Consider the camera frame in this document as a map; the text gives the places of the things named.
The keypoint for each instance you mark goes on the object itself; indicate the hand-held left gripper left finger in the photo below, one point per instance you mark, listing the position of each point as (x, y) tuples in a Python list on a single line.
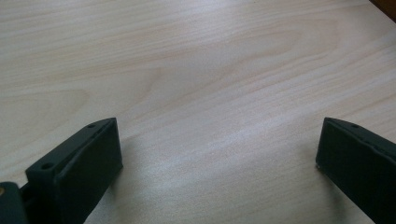
[(82, 168)]

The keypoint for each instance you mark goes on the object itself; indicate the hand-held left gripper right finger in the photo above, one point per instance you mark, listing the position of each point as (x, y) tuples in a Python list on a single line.
[(358, 165)]

